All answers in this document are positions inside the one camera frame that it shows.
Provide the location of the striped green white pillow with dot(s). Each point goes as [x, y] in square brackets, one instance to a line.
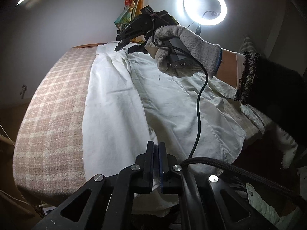
[247, 46]

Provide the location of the white ring light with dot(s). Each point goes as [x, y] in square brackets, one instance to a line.
[206, 12]

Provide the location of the right forearm black sleeve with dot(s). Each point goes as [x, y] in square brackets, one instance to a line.
[278, 92]

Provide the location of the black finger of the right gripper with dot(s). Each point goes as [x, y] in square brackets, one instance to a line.
[122, 44]
[138, 48]

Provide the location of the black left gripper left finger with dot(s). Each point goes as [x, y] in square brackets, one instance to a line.
[104, 202]

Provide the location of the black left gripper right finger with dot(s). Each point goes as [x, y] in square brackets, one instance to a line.
[207, 202]

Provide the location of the grey knit gloved right hand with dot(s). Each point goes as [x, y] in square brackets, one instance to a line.
[207, 54]

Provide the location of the metal door handle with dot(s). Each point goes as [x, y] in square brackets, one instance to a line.
[23, 91]

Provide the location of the pink plaid bed blanket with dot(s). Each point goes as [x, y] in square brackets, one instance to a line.
[48, 156]

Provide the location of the pale green quilted cloth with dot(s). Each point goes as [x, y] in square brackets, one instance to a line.
[256, 201]

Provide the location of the colourful orange scarf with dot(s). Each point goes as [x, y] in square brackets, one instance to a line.
[130, 2]

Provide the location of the white small shorts garment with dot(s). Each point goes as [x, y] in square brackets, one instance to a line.
[130, 102]

